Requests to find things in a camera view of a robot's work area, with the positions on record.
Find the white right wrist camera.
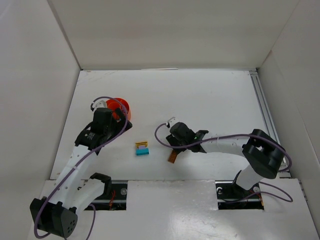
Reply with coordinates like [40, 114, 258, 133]
[166, 117, 179, 128]

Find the aluminium rail right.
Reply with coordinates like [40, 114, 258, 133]
[248, 70, 292, 179]

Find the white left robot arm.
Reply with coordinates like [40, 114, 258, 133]
[29, 107, 132, 239]

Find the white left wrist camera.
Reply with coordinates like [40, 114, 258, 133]
[90, 99, 107, 112]

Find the orange round divided container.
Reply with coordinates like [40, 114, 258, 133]
[106, 98, 131, 121]

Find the long teal lego brick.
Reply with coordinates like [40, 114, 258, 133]
[135, 148, 150, 156]

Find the brown lego plate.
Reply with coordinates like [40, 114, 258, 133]
[167, 151, 178, 164]

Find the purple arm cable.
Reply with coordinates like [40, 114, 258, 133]
[33, 96, 129, 240]
[154, 122, 294, 203]

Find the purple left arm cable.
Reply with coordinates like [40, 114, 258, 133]
[33, 96, 129, 240]

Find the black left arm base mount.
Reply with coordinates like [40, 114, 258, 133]
[89, 172, 128, 211]

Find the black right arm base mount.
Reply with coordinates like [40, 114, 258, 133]
[215, 181, 264, 210]

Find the yellow black striped lego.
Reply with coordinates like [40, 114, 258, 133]
[135, 141, 148, 148]

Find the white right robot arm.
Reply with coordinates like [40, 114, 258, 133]
[166, 117, 285, 191]

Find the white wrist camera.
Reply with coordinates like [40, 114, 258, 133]
[90, 99, 107, 112]
[166, 117, 179, 128]

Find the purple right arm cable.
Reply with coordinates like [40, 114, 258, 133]
[154, 122, 294, 203]

